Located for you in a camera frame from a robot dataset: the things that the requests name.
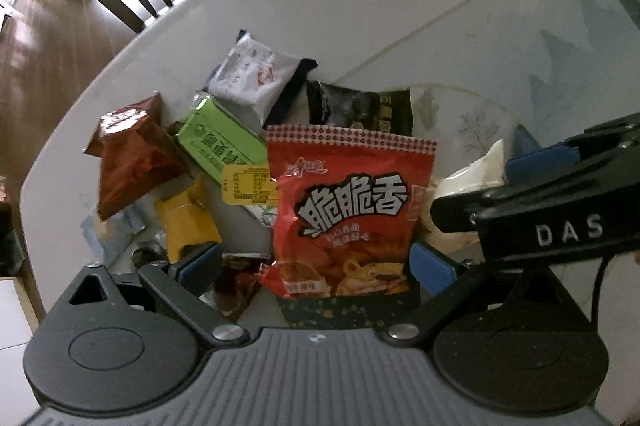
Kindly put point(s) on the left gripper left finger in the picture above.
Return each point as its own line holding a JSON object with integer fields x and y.
{"x": 179, "y": 287}

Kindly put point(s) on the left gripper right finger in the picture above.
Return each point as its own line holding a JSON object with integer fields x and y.
{"x": 443, "y": 287}

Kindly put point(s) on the brown chocolate candy packet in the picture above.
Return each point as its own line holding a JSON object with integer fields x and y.
{"x": 236, "y": 284}

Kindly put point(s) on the yellow snack packet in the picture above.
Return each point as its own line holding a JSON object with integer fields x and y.
{"x": 186, "y": 220}

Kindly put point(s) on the light blue pastry packet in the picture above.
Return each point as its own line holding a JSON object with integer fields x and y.
{"x": 108, "y": 239}

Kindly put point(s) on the white plastic snack bag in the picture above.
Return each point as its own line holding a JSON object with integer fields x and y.
{"x": 448, "y": 203}

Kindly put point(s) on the large red chips bag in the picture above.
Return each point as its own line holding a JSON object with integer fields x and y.
{"x": 348, "y": 204}

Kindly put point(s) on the yellow label sauce packet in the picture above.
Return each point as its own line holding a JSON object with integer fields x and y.
{"x": 248, "y": 184}

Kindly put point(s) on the dark red foil snack bag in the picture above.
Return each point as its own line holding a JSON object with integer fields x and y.
{"x": 136, "y": 155}

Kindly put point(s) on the green snack bar pack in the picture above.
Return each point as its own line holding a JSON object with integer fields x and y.
{"x": 213, "y": 138}

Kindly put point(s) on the white black snack packet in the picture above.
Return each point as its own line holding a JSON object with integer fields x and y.
{"x": 255, "y": 76}

